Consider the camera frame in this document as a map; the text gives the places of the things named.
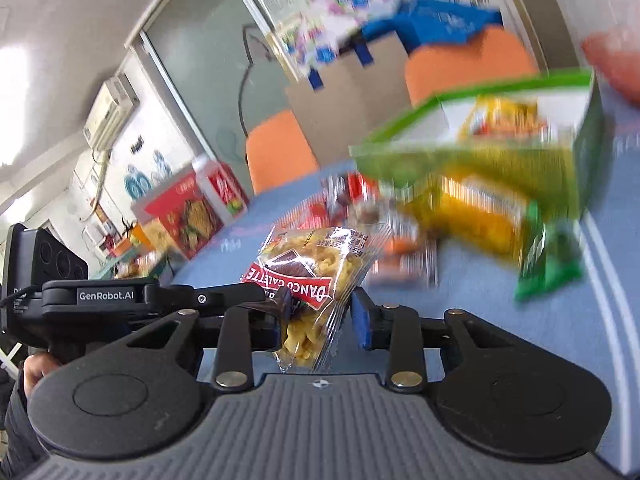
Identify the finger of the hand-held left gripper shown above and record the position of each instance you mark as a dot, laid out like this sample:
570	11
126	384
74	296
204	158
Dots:
210	298

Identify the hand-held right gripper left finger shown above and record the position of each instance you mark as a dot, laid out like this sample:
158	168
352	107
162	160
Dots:
267	335

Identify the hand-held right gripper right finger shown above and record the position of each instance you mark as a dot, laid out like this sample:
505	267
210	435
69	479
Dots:
361	320

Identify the clear curly snack packet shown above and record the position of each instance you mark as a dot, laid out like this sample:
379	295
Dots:
310	270

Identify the green cardboard box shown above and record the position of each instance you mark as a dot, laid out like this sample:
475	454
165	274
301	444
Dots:
590	145

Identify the person's left forearm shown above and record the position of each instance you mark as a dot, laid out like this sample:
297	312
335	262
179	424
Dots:
20	435

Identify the person's left hand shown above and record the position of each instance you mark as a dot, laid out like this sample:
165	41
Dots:
37	370

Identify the orange snack packet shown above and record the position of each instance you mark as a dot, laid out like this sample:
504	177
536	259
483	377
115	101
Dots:
400	247

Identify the red cracker box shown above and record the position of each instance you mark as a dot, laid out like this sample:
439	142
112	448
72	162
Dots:
190	210

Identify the clear juice bottle red label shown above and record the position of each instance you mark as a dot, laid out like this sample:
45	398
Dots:
225	190

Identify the red noodle snack packet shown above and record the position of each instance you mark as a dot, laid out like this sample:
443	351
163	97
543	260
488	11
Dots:
360	185

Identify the yellow chip packet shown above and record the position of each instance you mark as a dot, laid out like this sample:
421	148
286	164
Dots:
470	220

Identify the white air conditioner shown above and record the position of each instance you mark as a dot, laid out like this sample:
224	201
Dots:
110	110

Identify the orange chair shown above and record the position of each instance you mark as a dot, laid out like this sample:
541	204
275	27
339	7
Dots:
460	65
280	150

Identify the small green snack packet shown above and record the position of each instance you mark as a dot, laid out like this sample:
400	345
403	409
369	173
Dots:
550	260

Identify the frosted glass door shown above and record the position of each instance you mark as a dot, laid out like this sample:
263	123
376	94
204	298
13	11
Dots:
200	60

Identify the yellow clear snack packet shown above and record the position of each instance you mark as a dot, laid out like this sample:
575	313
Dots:
500	115

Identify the floral cloth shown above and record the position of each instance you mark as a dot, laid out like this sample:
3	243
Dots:
325	35

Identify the blue plastic bag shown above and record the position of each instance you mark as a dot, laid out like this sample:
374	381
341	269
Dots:
435	20

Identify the pink bowl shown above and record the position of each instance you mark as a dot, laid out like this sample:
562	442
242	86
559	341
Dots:
620	65

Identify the blue wall stickers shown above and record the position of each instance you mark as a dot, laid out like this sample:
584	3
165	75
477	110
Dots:
137	180

